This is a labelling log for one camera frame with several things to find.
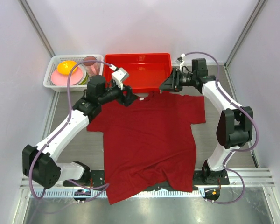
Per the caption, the pink translucent cup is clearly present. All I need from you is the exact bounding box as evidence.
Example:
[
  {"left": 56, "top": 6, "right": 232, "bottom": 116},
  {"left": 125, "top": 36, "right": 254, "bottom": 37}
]
[{"left": 83, "top": 56, "right": 100, "bottom": 77}]

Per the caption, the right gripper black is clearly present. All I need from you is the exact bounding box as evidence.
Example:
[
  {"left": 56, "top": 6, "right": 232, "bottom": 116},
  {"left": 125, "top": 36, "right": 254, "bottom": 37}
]
[{"left": 158, "top": 68, "right": 196, "bottom": 92}]

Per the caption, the red plastic bin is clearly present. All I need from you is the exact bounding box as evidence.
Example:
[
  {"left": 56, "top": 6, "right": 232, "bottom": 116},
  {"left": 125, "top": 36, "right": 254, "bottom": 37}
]
[{"left": 105, "top": 53, "right": 172, "bottom": 93}]

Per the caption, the red t-shirt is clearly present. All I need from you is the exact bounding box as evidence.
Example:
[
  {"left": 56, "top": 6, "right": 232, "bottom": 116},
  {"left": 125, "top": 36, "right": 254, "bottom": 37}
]
[{"left": 87, "top": 92, "right": 206, "bottom": 204}]

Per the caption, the green plate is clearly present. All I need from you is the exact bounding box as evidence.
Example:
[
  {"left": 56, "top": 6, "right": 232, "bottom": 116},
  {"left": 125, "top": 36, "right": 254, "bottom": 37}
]
[{"left": 80, "top": 72, "right": 88, "bottom": 85}]

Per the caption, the aluminium frame rail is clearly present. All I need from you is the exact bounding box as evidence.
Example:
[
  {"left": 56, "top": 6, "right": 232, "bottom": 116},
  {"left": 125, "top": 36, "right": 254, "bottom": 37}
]
[{"left": 20, "top": 168, "right": 274, "bottom": 190}]

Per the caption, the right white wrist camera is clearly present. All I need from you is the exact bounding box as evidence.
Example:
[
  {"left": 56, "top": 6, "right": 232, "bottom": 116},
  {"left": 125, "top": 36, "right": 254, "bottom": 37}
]
[{"left": 176, "top": 54, "right": 186, "bottom": 70}]

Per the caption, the white plastic basket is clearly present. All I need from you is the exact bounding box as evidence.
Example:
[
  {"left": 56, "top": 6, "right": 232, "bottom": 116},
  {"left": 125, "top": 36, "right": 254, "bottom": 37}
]
[{"left": 43, "top": 54, "right": 90, "bottom": 92}]

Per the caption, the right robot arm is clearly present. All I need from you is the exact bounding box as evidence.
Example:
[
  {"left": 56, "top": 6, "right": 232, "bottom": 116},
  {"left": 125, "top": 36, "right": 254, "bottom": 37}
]
[{"left": 159, "top": 56, "right": 253, "bottom": 185}]

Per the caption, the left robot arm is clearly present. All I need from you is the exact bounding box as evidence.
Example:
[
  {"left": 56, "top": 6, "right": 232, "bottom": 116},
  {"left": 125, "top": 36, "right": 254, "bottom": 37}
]
[{"left": 22, "top": 71, "right": 138, "bottom": 189}]

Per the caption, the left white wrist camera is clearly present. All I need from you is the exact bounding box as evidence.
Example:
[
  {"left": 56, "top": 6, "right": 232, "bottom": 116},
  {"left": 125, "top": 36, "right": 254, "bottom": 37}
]
[{"left": 110, "top": 64, "right": 129, "bottom": 90}]

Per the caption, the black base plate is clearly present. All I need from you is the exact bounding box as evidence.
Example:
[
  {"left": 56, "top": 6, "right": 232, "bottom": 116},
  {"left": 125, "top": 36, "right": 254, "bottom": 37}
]
[{"left": 73, "top": 167, "right": 230, "bottom": 191}]

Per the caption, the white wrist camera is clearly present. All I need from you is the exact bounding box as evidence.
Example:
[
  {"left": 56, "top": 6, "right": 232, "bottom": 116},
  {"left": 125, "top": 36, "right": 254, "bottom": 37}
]
[
  {"left": 110, "top": 64, "right": 129, "bottom": 90},
  {"left": 176, "top": 54, "right": 186, "bottom": 70}
]

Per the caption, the orange bowl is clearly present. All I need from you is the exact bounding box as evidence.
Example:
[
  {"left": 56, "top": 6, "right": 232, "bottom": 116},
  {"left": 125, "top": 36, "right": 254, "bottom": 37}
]
[{"left": 56, "top": 60, "right": 77, "bottom": 75}]

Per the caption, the pink plate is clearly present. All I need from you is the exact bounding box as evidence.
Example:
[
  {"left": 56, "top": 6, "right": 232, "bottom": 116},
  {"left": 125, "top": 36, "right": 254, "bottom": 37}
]
[{"left": 51, "top": 66, "right": 86, "bottom": 86}]

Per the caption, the white slotted cable duct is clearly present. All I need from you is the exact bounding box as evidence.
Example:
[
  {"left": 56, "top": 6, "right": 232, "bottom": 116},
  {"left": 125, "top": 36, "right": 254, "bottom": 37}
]
[{"left": 44, "top": 188, "right": 205, "bottom": 198}]

